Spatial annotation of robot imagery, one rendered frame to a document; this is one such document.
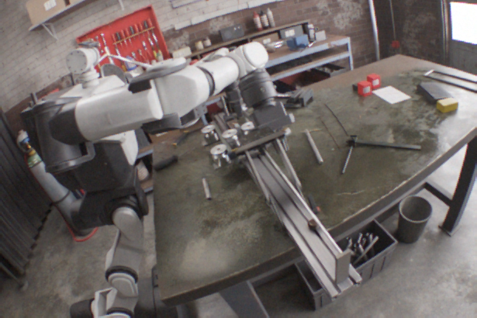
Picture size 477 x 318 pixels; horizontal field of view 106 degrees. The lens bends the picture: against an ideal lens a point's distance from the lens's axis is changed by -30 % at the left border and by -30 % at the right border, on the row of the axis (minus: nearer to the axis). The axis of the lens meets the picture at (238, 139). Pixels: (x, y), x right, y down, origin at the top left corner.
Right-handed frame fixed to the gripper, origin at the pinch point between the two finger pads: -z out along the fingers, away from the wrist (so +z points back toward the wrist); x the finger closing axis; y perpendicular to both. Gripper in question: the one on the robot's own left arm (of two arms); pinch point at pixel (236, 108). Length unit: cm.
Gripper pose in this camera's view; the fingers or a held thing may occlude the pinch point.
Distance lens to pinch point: 111.9
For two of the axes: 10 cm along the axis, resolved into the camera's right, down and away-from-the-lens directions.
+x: -2.1, -4.3, 8.8
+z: -2.7, -8.4, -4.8
